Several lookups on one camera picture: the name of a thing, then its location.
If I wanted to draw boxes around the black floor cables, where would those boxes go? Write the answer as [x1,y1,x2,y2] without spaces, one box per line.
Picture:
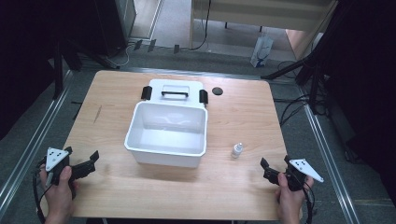
[273,60,330,128]

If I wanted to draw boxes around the black metal stand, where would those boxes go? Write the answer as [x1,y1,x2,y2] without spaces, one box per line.
[51,38,83,101]

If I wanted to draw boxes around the white box lid with handle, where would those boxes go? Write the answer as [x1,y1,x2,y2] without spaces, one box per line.
[140,78,209,109]

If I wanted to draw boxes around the white floor cable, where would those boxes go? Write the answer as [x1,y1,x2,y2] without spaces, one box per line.
[105,42,135,67]

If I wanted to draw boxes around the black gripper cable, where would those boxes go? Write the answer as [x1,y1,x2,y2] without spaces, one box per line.
[32,158,49,224]
[302,181,317,224]

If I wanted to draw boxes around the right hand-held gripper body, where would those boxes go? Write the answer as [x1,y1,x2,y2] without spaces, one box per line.
[284,158,325,192]

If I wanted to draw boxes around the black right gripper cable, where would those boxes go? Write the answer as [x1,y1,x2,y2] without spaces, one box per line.
[302,181,317,224]

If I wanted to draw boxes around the black hanging cable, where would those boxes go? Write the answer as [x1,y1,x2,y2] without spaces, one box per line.
[188,0,213,51]

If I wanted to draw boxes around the dark cabinet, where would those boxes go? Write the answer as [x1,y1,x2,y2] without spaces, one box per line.
[92,0,138,58]

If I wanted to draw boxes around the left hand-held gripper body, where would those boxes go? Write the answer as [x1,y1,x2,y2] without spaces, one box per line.
[45,147,77,188]

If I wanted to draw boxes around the black tripod stand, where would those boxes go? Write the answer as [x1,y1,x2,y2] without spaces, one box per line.
[261,43,332,117]

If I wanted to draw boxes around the white and blue shopping bag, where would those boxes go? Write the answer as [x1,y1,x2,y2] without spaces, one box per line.
[249,33,275,69]

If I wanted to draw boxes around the white plastic storage box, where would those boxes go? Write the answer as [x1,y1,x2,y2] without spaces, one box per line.
[123,101,209,169]

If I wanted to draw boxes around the person's right hand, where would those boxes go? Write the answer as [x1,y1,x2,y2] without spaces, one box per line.
[275,172,315,224]

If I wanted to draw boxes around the person's left hand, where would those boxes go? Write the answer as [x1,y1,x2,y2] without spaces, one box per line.
[39,165,79,224]

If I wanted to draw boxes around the metal floor rail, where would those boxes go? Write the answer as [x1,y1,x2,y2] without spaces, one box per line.
[0,69,75,217]
[297,85,362,224]
[120,65,300,82]

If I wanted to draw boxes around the small white dropper bottle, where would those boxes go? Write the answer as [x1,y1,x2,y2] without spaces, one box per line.
[231,142,244,160]

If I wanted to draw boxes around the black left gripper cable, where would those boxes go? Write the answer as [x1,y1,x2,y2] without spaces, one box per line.
[32,158,49,224]

